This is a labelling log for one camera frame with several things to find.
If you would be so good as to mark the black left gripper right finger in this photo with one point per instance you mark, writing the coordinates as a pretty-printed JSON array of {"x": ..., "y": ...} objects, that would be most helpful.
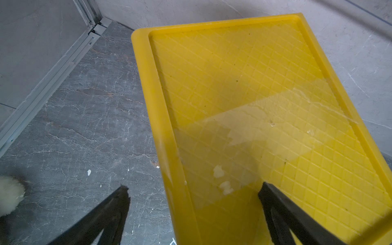
[{"x": 284, "y": 219}]

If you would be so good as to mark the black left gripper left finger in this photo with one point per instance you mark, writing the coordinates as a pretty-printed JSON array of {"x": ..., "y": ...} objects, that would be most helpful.
[{"x": 106, "y": 221}]

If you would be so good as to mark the yellow drawer cabinet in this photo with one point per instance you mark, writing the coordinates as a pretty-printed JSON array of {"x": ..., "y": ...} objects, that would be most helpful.
[{"x": 236, "y": 103}]

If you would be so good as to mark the white plush teddy bear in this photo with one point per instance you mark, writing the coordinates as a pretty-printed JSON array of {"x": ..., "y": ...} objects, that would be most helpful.
[{"x": 12, "y": 193}]

